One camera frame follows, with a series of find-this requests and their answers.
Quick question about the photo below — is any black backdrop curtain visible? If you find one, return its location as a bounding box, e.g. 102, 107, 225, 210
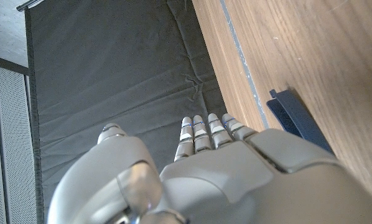
24, 0, 228, 220

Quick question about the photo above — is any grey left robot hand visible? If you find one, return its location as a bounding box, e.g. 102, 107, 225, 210
47, 113, 372, 224

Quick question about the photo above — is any dark blue plastic piece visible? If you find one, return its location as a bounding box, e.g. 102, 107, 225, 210
266, 88, 335, 154

